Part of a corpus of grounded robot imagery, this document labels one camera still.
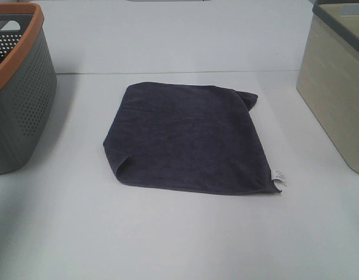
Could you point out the dark grey towel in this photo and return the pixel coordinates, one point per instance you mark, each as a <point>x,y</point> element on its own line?
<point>190,138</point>

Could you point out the beige basket with grey rim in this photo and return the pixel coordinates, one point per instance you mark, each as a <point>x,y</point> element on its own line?
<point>329,76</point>

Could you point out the grey basket with orange rim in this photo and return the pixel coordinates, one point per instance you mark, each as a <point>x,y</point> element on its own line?
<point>27,84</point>

